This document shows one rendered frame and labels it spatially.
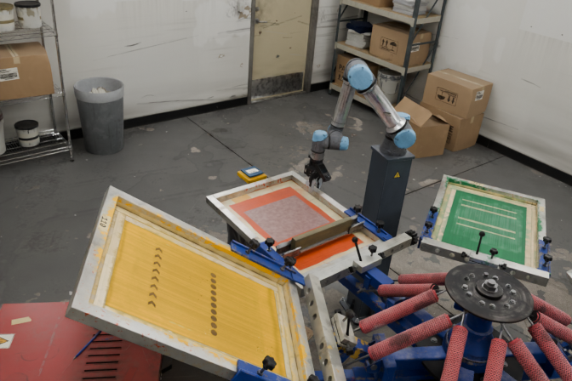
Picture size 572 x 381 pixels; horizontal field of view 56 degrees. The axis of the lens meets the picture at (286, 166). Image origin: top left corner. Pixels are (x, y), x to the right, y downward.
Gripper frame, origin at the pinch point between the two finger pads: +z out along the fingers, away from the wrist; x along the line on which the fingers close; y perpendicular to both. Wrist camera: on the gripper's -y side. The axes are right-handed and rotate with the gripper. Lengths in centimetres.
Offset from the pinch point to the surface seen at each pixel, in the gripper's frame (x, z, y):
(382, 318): 55, -18, -100
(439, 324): 48, -27, -118
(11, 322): 162, -12, -29
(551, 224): -265, 99, -31
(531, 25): -353, -40, 89
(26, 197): 104, 105, 236
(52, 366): 156, -12, -55
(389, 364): 60, -8, -111
